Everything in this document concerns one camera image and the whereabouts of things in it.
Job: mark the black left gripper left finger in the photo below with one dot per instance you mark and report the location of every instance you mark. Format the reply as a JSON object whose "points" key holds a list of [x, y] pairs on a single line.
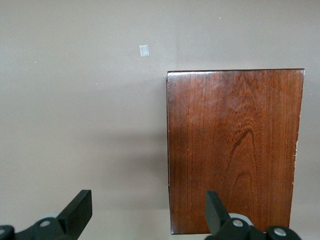
{"points": [[75, 215]]}

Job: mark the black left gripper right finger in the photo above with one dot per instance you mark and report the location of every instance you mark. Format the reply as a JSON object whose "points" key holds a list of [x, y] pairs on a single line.
{"points": [[216, 217]]}

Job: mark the dark brown wooden cabinet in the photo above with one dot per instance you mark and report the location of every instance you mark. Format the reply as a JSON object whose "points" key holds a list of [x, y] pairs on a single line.
{"points": [[232, 140]]}

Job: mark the small grey tape patch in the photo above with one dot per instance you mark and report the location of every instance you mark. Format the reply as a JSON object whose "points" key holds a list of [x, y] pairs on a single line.
{"points": [[144, 51]]}

